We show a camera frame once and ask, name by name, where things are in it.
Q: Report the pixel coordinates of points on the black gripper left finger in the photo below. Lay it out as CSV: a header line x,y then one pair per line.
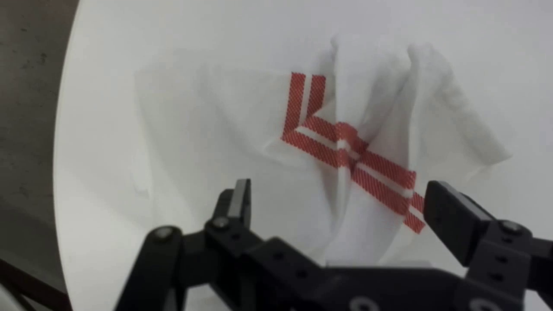
x,y
230,266

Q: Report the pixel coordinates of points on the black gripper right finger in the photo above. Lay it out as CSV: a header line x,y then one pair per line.
x,y
494,260

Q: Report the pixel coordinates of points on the white towel with red stripes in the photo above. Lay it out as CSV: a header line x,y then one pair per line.
x,y
242,132

